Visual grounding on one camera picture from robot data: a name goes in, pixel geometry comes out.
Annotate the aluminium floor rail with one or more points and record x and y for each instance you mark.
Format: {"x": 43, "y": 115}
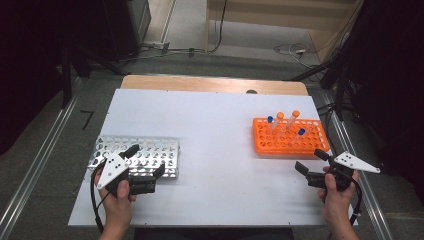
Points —
{"x": 369, "y": 200}
{"x": 36, "y": 166}

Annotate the black cabinet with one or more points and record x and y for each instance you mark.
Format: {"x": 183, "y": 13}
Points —
{"x": 126, "y": 26}

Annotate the dark curtain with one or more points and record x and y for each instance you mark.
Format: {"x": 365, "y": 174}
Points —
{"x": 30, "y": 66}
{"x": 393, "y": 83}

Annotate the blue cap test tube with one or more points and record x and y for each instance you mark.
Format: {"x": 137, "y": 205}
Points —
{"x": 301, "y": 131}
{"x": 270, "y": 119}

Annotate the black metal stand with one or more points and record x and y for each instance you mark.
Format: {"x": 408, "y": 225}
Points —
{"x": 340, "y": 96}
{"x": 66, "y": 83}

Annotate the person's right hand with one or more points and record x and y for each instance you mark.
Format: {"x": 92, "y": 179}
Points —
{"x": 336, "y": 206}

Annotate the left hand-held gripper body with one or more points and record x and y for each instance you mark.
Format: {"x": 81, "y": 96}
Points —
{"x": 111, "y": 170}

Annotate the metal test tube rack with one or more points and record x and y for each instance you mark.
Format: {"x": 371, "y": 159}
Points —
{"x": 156, "y": 150}

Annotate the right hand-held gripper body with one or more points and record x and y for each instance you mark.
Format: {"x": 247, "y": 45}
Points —
{"x": 353, "y": 163}

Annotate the dark table grommet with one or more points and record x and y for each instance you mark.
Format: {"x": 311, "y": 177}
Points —
{"x": 251, "y": 91}

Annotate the white table board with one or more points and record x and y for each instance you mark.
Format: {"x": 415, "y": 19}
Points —
{"x": 213, "y": 133}

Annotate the orange test tube rack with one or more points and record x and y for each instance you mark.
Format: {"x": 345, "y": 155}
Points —
{"x": 276, "y": 141}

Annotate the orange cap test tube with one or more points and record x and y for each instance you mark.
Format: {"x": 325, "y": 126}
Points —
{"x": 280, "y": 115}
{"x": 295, "y": 113}

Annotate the person's left hand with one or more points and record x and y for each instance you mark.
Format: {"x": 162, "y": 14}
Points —
{"x": 118, "y": 210}

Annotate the person's dark clothing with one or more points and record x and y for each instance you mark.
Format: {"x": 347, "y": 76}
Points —
{"x": 213, "y": 235}

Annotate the light wooden shelf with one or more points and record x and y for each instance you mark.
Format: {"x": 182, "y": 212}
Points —
{"x": 266, "y": 20}

